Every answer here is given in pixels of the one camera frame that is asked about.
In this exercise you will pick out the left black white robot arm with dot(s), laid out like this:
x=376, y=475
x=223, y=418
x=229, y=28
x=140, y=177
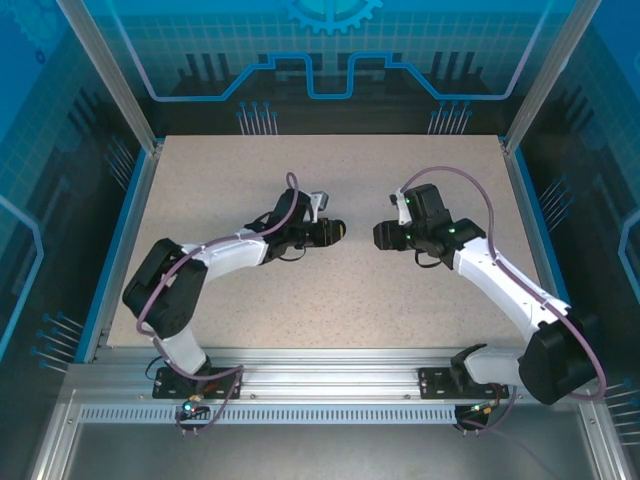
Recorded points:
x=225, y=252

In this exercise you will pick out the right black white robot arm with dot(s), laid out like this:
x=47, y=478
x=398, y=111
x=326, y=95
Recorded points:
x=500, y=280

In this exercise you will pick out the small lit circuit board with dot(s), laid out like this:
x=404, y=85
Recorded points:
x=482, y=409
x=192, y=407

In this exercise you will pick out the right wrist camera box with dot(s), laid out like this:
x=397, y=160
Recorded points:
x=401, y=212

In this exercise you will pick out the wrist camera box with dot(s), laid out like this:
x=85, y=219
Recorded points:
x=401, y=212
x=320, y=200

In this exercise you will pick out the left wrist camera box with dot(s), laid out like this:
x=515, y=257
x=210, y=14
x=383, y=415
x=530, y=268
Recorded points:
x=320, y=200

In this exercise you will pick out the aluminium table side rail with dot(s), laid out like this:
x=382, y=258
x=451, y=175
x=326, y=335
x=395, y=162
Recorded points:
x=510, y=162
x=153, y=161

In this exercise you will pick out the aluminium mounting rail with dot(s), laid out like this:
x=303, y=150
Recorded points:
x=325, y=372

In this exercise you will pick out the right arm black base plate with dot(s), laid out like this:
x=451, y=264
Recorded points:
x=432, y=382

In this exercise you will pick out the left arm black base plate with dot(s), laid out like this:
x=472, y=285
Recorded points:
x=225, y=382

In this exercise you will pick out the aluminium frame post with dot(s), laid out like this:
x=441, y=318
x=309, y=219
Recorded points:
x=110, y=75
x=545, y=75

